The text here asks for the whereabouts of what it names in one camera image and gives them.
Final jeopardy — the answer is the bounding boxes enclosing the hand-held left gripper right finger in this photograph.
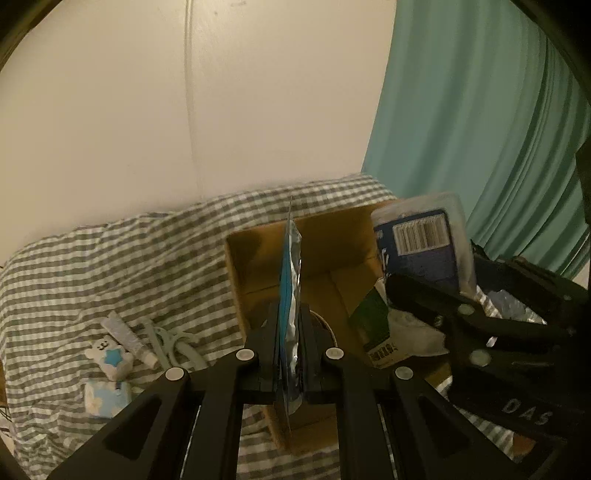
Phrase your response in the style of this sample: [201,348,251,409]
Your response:
[299,305,511,480]

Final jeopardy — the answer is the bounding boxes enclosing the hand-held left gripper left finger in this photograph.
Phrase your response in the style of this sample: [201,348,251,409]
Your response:
[46,302,281,480]

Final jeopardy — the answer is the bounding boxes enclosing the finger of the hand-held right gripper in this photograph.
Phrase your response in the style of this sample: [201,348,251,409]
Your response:
[385,273,575,344]
[470,239,591,308]

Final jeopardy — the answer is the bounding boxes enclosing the blue white plastic packet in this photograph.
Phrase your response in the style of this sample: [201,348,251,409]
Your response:
[370,192,478,298]

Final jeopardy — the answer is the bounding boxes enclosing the blue silver foil packet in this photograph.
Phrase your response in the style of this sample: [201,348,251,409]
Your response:
[273,196,304,444]

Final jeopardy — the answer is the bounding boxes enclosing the brown cardboard box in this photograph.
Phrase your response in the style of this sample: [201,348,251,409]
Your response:
[225,198,455,455]

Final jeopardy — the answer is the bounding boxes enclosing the dark round object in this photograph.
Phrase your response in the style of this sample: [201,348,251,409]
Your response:
[309,310,340,349]

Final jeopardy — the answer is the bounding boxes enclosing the crinkled clear plastic wrapper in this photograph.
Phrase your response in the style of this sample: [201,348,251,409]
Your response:
[475,285,548,326]

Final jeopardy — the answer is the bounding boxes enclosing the white crumpled plastic bag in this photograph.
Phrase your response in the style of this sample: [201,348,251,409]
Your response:
[374,277,451,358]

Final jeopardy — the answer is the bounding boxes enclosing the green white packet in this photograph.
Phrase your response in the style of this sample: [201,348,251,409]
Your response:
[348,279,400,370]

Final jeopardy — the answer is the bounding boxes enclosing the white tube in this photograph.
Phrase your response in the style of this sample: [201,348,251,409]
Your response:
[102,311,160,368]

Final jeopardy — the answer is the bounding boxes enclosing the teal curtain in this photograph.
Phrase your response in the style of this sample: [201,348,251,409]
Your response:
[361,0,591,282]

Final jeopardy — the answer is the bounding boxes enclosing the grey white checked sheet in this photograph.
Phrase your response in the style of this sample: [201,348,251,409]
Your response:
[0,173,539,480]

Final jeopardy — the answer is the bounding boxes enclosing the white bear toy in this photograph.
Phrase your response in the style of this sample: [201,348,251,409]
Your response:
[84,338,136,381]

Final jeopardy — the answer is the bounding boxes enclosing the blue flowered small box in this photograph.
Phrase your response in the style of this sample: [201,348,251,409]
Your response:
[84,378,132,418]

